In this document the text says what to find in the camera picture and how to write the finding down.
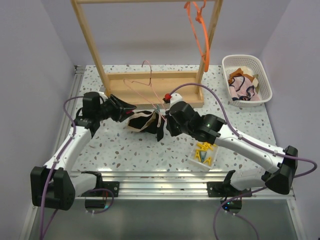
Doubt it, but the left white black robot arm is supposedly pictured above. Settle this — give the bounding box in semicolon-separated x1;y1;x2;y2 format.
30;91;136;211

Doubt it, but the wooden rack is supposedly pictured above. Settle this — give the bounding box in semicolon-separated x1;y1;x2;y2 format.
71;0;223;109

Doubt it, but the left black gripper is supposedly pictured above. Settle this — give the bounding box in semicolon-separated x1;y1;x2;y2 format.
95;94;137;123

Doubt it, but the brown cloth in basket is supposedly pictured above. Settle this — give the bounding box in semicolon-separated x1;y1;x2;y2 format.
229;67;244;79

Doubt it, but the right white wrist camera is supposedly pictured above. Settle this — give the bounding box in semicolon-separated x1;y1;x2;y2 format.
163;93;183;108

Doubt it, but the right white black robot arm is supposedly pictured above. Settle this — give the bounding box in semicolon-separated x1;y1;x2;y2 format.
166;100;298;197

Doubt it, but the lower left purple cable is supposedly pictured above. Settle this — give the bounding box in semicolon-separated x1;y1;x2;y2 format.
84;188;115;215

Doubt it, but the cream cloth in basket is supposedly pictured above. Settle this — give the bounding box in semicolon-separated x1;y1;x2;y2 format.
240;66;259;88

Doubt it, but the purple cable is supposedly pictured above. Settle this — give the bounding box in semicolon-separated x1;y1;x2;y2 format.
38;96;86;240
169;83;318;179
84;188;115;215
212;187;268;240

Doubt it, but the orange plastic hanger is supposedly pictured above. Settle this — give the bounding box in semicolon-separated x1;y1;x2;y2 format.
183;0;211;73

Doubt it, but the white plastic basket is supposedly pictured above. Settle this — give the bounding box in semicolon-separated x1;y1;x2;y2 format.
222;54;273;107

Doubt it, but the pink underwear navy trim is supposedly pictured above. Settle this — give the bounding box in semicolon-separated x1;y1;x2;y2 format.
229;76;260;101

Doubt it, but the black beige underwear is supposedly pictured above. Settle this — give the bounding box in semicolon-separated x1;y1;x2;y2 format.
126;110;165;142

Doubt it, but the light blue clothespin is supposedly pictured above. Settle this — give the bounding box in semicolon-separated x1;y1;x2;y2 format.
155;105;162;117

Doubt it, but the clear plastic clip box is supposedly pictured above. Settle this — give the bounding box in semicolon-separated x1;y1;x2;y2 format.
187;141;219;171

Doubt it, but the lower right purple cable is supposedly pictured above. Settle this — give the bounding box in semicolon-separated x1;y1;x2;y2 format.
212;187;268;240

